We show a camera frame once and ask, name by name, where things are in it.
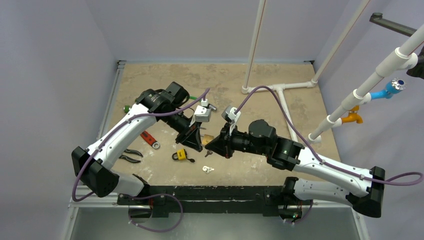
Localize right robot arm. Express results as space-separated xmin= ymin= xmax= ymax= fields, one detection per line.
xmin=205 ymin=119 xmax=385 ymax=218

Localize black overhead bar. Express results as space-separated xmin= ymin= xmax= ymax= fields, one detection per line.
xmin=369 ymin=12 xmax=417 ymax=37

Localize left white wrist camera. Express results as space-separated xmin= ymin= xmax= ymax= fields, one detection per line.
xmin=189 ymin=98 xmax=212 ymax=127

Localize blue faucet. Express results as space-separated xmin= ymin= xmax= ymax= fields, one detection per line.
xmin=370 ymin=78 xmax=406 ymax=100

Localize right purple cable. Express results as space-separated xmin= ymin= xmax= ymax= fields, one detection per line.
xmin=235 ymin=85 xmax=424 ymax=225

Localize white pvc pipe frame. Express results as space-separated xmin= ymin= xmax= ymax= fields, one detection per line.
xmin=241 ymin=0 xmax=424 ymax=144

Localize green cable lock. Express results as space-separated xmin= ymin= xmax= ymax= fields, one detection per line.
xmin=189 ymin=96 xmax=217 ymax=112

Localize small yellow padlock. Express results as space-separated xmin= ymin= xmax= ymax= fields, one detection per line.
xmin=171 ymin=148 xmax=196 ymax=163

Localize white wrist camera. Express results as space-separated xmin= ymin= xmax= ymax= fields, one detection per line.
xmin=221 ymin=106 xmax=241 ymax=136
xmin=189 ymin=98 xmax=212 ymax=127

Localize black pliers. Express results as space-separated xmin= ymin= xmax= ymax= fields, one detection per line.
xmin=118 ymin=148 xmax=144 ymax=164

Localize red adjustable wrench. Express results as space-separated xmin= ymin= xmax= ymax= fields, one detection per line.
xmin=140 ymin=131 xmax=161 ymax=150

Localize orange faucet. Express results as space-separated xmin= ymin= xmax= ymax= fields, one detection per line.
xmin=341 ymin=105 xmax=363 ymax=124

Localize large brass padlock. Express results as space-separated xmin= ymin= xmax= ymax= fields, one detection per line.
xmin=200 ymin=134 xmax=215 ymax=146

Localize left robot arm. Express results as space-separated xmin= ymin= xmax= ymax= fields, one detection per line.
xmin=71 ymin=81 xmax=210 ymax=205

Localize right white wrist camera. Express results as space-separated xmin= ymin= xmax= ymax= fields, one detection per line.
xmin=221 ymin=106 xmax=241 ymax=136

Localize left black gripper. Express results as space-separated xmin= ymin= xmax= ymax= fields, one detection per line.
xmin=161 ymin=110 xmax=203 ymax=152

